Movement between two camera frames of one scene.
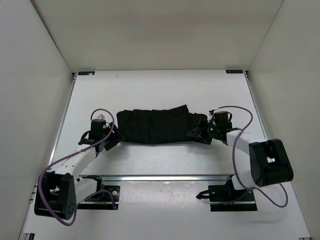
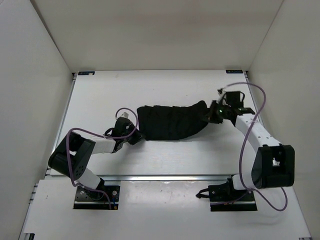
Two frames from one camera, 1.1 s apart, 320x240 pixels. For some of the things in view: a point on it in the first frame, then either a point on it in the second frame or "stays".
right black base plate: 225,198 stays
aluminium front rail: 160,178 stays
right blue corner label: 234,71 stays
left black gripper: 117,137 -> 137,137
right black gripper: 202,123 -> 210,117
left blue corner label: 86,73 stays
